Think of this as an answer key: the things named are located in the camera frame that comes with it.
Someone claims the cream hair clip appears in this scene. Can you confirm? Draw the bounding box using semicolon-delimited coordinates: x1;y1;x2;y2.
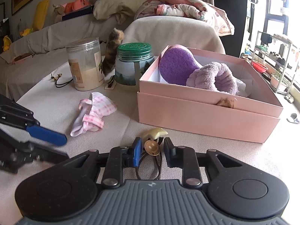
141;127;168;142

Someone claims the clear jar with powder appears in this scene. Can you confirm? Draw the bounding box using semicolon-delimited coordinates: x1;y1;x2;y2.
66;38;104;91

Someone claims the cream pillow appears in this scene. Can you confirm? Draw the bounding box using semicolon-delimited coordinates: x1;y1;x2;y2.
93;0;146;24

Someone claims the red basin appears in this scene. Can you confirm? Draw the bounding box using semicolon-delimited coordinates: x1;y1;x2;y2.
252;60;268;73

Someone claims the green lid glass jar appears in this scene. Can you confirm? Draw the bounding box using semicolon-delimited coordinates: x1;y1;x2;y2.
115;42;155;91

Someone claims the lilac fluffy scrunchie headband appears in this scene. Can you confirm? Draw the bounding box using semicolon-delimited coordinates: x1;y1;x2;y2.
186;62;238;95

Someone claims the beige covered sofa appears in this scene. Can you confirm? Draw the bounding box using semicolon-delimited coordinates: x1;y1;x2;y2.
1;15;225;101

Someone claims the purple sponge pad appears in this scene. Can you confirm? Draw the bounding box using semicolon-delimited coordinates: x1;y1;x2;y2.
159;45;202;86

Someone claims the pink floral blanket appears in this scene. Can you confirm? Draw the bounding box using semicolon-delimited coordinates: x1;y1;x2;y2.
134;0;235;36

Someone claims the hair clip on card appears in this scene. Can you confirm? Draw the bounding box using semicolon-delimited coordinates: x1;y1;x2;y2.
104;75;116;90

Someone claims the metal shoe rack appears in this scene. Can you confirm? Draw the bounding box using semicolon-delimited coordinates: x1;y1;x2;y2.
251;31;299;95

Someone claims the pink cardboard box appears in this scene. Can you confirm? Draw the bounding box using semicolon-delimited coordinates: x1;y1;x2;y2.
137;48;283;143

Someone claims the black cord with beads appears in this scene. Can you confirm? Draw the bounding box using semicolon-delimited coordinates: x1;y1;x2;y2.
50;73;74;89

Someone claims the orange plush toy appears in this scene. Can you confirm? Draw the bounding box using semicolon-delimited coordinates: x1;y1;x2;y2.
64;0;91;14

